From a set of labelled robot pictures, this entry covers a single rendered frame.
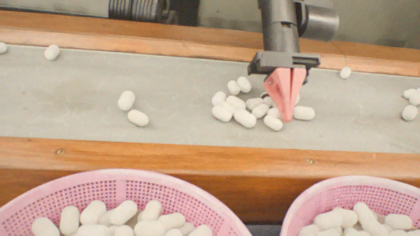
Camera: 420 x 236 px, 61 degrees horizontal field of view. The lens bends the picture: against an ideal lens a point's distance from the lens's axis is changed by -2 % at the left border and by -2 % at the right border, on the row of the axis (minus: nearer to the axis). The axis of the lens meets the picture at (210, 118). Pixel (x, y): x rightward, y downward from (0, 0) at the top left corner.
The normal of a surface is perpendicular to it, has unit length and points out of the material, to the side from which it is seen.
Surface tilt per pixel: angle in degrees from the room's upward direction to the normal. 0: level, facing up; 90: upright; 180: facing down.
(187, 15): 86
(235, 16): 88
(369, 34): 89
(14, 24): 0
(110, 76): 0
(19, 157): 0
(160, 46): 45
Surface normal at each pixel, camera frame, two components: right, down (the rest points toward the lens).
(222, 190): 0.11, 0.57
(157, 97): 0.14, -0.82
